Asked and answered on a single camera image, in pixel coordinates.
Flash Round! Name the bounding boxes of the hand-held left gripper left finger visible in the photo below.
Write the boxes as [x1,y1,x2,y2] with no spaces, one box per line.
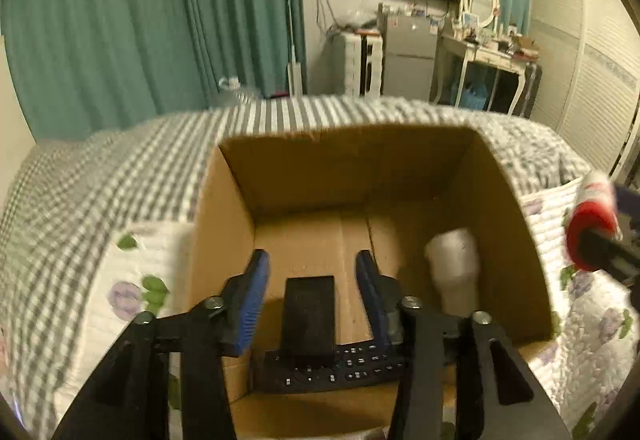
[52,248,271,440]

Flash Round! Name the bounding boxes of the white oval mirror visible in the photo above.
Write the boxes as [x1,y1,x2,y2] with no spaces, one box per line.
[460,0,501,29]

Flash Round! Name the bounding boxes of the white dressing table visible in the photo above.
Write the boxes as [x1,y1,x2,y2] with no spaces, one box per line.
[429,31,540,117]

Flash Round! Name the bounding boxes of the black remote control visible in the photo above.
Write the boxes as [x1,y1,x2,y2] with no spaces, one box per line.
[251,341,407,394]

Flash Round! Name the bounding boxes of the grey checkered blanket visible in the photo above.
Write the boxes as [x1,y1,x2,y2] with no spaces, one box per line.
[0,94,593,438]

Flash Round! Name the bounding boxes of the brown cardboard box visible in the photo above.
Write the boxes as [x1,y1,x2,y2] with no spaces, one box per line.
[186,123,567,440]

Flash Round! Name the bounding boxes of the black rectangular case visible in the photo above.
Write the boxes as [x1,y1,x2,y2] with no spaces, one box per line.
[280,275,337,364]

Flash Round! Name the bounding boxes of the white floral quilt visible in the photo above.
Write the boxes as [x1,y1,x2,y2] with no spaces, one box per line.
[102,177,640,440]

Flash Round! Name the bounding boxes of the red and white can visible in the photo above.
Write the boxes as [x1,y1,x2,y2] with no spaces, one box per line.
[564,171,621,274]

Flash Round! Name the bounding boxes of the wide green curtain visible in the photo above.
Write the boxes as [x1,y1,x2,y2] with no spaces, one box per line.
[0,0,307,142]

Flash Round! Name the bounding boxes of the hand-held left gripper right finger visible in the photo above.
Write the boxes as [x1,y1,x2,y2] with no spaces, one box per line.
[355,250,572,440]

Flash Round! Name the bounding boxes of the white louvred wardrobe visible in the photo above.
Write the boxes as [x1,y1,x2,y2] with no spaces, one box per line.
[529,0,640,177]

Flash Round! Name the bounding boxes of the black suitcase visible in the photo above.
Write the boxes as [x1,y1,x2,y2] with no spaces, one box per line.
[512,62,544,119]

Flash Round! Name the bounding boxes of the blue storage basket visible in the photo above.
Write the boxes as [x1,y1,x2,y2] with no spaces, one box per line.
[459,82,489,110]

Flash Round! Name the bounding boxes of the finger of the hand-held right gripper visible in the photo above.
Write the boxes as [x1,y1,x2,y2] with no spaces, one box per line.
[610,182,640,243]
[585,227,640,286]

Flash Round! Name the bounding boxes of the clear plastic bag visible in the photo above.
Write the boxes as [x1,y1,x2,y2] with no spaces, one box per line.
[334,9,377,34]

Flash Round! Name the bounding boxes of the white mop pole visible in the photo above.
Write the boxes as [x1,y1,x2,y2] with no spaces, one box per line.
[285,0,304,97]

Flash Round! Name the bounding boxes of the grey small fridge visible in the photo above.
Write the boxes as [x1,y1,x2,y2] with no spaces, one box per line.
[382,12,442,102]

